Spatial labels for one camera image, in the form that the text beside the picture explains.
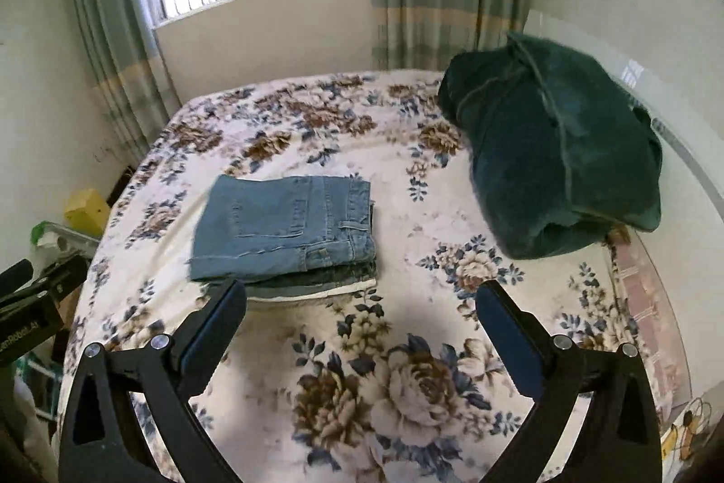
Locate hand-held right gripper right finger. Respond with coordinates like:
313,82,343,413
476,281,662,483

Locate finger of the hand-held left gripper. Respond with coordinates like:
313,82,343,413
0,257,89,317
0,259,33,295

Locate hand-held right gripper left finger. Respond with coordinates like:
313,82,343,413
58,279,248,483

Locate light blue jeans pants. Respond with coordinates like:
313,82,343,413
188,174,377,286

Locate stack of folded pants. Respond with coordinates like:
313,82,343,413
243,200,379,301

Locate cardboard box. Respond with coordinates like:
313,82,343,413
57,285,83,328

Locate yellow box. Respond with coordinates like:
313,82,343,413
63,187,112,238

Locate bed with floral sheet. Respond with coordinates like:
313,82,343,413
59,70,640,483

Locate dark green blanket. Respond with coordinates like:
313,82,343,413
437,32,664,260

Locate white headboard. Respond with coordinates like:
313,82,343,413
523,8,724,405

